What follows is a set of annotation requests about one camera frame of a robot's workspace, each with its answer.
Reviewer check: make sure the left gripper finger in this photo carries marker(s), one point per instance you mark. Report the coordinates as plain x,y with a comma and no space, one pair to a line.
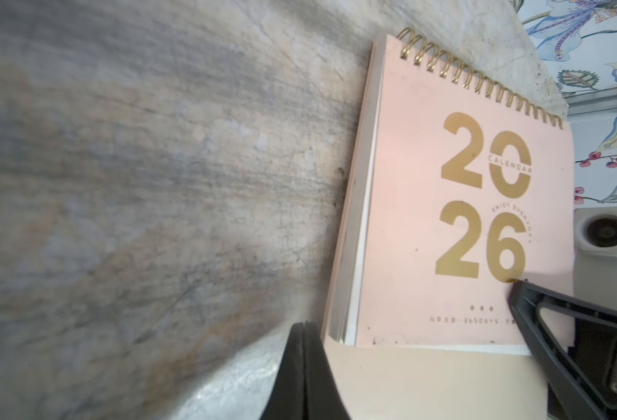
305,388

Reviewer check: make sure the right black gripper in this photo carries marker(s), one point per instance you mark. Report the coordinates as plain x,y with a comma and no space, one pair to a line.
575,344

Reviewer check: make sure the peach 2026 calendar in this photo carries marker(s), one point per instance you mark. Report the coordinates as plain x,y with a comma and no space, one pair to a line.
459,190

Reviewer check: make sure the right aluminium corner post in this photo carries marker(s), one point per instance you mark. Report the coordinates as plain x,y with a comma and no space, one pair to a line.
593,102

